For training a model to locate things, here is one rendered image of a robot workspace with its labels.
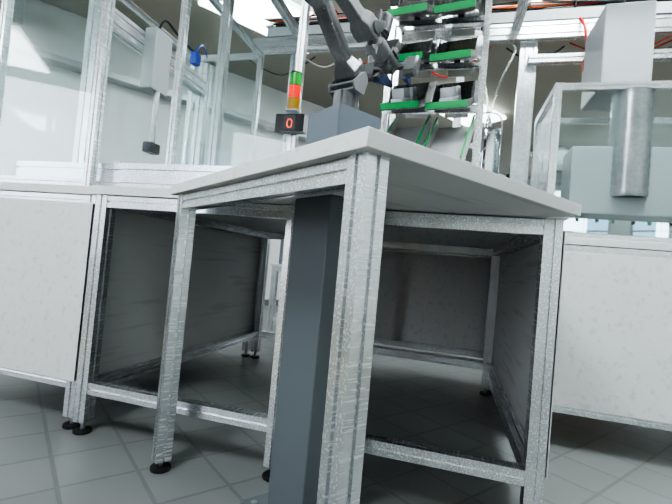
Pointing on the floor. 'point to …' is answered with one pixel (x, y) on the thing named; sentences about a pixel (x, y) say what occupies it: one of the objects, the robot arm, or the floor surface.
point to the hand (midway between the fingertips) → (397, 79)
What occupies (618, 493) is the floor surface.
